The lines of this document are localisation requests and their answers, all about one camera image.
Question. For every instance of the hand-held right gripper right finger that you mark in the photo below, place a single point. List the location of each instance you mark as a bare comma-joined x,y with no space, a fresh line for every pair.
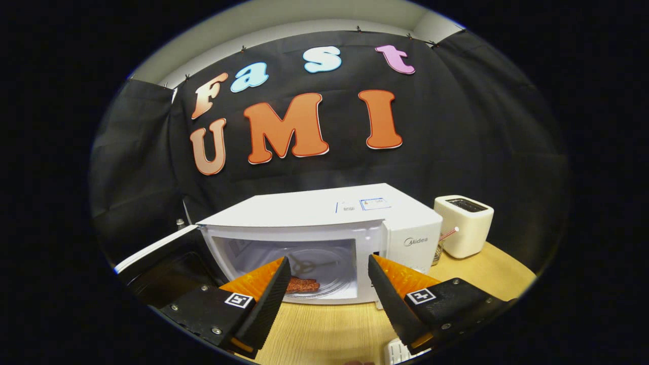
388,304

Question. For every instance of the white microwave oven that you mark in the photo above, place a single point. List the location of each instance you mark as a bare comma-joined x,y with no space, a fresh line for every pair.
314,208

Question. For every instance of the white plastic tray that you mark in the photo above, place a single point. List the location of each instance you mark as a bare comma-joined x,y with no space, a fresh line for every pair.
398,352

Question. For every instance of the white toaster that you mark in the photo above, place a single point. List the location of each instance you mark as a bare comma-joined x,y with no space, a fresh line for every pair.
469,228

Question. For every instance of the green bottle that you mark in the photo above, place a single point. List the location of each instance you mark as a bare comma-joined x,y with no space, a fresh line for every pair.
180,223

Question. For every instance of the pink striped straw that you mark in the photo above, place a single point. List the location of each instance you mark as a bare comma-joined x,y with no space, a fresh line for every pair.
448,233

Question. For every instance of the red meat piece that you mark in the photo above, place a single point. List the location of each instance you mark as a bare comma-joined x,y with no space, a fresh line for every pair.
303,285

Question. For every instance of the black backdrop cloth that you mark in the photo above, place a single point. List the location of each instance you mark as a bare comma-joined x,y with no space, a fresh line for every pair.
456,137

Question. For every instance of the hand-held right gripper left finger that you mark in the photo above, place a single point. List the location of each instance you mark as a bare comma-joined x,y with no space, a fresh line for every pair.
268,304

